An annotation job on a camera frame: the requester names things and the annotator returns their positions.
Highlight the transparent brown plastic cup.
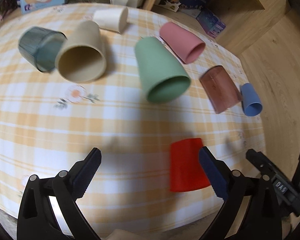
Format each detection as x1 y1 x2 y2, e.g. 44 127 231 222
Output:
199 65 243 114

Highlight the wooden shelf unit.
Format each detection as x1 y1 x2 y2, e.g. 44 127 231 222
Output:
208 0 290 55

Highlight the yellow plaid floral tablecloth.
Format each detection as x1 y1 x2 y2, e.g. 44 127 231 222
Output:
0 4 266 237

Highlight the white plastic cup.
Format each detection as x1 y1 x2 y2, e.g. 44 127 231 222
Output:
93 7 128 34

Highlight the pink plastic cup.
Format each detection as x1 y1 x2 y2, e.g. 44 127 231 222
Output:
159 22 206 64

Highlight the beige plastic cup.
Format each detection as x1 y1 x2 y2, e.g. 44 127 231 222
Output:
55 21 107 83

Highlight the red plastic cup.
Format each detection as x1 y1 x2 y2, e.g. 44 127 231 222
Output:
170 138 210 192

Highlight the green plastic cup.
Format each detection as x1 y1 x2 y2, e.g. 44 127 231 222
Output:
134 37 191 103

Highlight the blue plastic cup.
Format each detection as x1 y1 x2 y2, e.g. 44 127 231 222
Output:
240 83 263 116

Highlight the purple box on shelf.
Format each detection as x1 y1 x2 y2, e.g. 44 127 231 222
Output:
196 9 226 38

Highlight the transparent teal plastic cup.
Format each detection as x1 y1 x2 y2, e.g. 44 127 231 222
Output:
18 27 67 73

